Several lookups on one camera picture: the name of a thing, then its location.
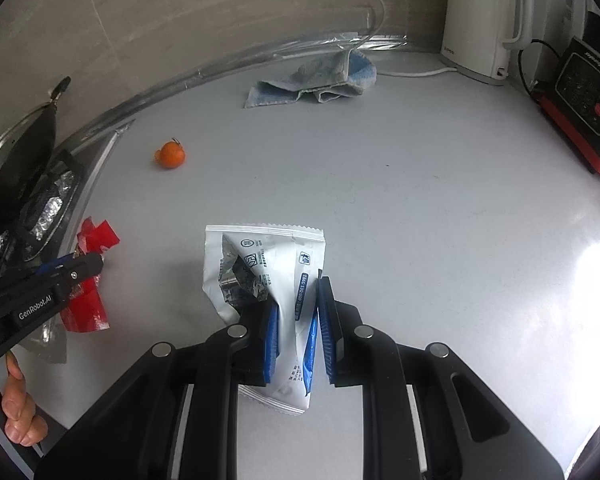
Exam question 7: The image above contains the black pan with lid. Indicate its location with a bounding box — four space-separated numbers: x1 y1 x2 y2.
0 76 72 221

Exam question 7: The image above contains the black gas stove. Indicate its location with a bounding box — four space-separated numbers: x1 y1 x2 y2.
0 150 88 281

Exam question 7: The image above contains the white power cable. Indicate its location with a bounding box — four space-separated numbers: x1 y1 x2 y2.
307 0 451 78

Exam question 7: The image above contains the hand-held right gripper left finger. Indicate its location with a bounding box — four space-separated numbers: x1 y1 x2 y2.
32 300 283 480

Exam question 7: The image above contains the black and red appliance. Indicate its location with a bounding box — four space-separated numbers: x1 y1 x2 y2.
537 35 600 180

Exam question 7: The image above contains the red snack packet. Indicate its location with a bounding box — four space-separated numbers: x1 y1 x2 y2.
59 216 120 333

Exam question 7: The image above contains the blue dish cloth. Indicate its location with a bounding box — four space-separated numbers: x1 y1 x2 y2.
244 51 377 110

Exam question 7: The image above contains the white snack packet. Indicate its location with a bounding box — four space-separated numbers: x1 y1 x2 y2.
202 224 326 416

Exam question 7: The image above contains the black power cable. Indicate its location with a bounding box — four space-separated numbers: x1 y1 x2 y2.
517 39 566 96

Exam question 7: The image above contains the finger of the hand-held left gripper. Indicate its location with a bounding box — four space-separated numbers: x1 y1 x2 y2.
34 256 81 277
50 252 105 306

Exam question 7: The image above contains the white electric kettle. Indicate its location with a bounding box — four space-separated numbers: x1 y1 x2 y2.
440 0 536 86

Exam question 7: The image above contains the foil burner liner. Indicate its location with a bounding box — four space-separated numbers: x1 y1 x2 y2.
22 170 78 246

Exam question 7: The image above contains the white ribbed panel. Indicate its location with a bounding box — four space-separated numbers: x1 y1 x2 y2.
560 0 596 51

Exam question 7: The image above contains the person's left hand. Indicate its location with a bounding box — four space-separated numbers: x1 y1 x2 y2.
0 352 48 446

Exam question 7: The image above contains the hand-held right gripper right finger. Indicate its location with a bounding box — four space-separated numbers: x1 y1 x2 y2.
316 270 566 480

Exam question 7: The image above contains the small orange tangerine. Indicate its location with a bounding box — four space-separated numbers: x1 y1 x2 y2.
154 139 187 170

